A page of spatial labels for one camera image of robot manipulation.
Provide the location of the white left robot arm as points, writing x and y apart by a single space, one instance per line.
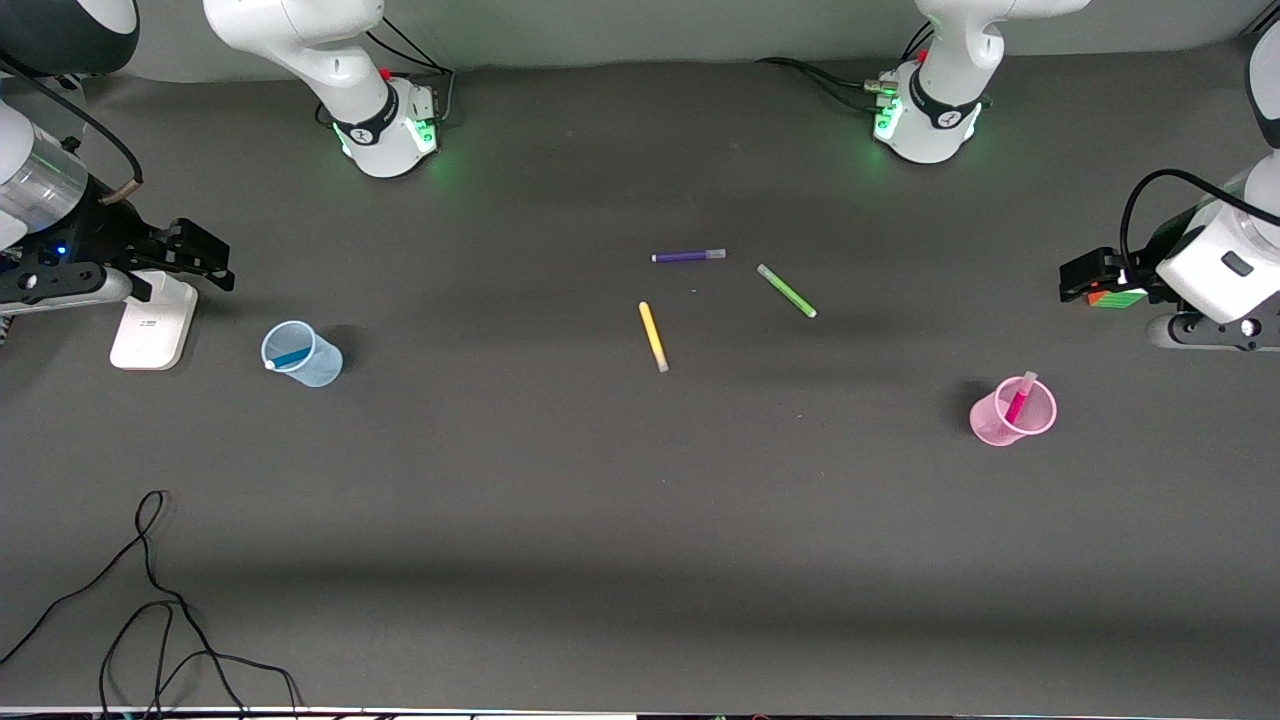
950 60

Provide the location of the pink marker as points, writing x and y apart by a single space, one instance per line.
1020 398

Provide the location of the green marker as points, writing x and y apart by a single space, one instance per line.
786 291

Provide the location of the translucent pink cup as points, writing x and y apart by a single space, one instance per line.
990 420

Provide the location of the blue marker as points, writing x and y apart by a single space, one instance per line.
290 356

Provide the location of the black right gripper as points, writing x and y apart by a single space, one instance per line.
112 233

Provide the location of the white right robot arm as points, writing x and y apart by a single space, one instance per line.
340 60

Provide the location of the colourful puzzle cube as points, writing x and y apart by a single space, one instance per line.
1120 298

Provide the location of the translucent blue cup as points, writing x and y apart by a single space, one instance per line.
315 368

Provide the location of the yellow marker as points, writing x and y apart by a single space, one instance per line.
653 337

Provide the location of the white plastic box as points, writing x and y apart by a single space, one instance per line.
150 330

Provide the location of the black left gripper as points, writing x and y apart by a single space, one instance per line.
1143 268

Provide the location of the purple marker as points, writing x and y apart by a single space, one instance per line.
688 256

